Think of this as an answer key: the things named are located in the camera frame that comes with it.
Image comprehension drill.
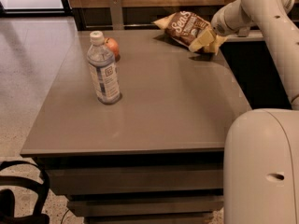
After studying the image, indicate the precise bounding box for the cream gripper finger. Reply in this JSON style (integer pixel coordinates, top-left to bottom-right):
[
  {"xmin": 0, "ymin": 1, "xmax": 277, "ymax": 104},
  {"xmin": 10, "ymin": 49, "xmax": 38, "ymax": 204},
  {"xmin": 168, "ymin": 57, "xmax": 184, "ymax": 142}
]
[
  {"xmin": 204, "ymin": 35, "xmax": 227, "ymax": 54},
  {"xmin": 189, "ymin": 29, "xmax": 215, "ymax": 52}
]

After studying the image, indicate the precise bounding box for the brown chip bag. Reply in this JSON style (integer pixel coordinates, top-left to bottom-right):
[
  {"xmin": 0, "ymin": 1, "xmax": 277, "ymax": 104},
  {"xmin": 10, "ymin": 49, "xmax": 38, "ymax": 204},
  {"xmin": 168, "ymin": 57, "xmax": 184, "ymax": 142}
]
[{"xmin": 154, "ymin": 11, "xmax": 217, "ymax": 52}]

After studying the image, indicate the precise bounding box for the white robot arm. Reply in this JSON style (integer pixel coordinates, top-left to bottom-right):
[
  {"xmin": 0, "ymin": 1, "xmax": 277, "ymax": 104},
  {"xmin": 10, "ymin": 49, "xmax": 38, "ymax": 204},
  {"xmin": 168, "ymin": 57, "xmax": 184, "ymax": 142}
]
[{"xmin": 212, "ymin": 0, "xmax": 299, "ymax": 224}]

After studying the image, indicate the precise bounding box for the grey ledge shelf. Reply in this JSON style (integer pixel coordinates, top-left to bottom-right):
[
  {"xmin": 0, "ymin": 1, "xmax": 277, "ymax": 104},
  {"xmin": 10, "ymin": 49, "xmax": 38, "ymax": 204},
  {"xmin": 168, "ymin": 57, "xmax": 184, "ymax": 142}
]
[{"xmin": 226, "ymin": 30, "xmax": 264, "ymax": 42}]

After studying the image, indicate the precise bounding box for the red apple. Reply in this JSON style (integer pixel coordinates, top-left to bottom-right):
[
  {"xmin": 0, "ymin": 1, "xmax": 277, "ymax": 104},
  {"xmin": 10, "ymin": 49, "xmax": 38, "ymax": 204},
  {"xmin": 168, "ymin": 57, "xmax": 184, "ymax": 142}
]
[{"xmin": 105, "ymin": 37, "xmax": 120, "ymax": 60}]

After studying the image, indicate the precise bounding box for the clear water bottle white cap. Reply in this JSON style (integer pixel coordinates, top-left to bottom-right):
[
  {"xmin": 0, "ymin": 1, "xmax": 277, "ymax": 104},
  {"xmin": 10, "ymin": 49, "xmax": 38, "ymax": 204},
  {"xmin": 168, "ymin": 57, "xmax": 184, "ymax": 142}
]
[{"xmin": 87, "ymin": 31, "xmax": 121, "ymax": 105}]

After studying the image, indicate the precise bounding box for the grey drawer cabinet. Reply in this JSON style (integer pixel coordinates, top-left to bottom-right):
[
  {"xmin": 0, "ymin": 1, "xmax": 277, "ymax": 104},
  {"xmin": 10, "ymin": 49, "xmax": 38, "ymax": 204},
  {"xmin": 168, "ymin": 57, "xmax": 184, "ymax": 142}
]
[{"xmin": 21, "ymin": 30, "xmax": 249, "ymax": 224}]

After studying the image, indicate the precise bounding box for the right metal bracket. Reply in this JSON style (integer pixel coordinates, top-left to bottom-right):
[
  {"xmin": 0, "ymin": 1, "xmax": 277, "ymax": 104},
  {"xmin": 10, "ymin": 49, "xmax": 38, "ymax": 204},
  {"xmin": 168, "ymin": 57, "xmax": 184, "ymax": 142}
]
[{"xmin": 237, "ymin": 27, "xmax": 250, "ymax": 37}]

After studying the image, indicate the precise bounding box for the metal bracket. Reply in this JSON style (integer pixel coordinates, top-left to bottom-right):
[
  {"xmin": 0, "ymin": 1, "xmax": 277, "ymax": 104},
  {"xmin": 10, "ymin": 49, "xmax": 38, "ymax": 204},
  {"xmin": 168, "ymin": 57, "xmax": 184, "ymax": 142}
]
[
  {"xmin": 237, "ymin": 27, "xmax": 250, "ymax": 37},
  {"xmin": 108, "ymin": 0, "xmax": 124, "ymax": 30}
]

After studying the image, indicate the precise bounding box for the left metal bracket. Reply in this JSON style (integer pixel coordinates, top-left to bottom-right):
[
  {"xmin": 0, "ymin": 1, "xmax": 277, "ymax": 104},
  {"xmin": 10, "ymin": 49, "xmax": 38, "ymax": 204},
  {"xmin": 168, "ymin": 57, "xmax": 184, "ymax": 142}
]
[{"xmin": 108, "ymin": 0, "xmax": 124, "ymax": 30}]

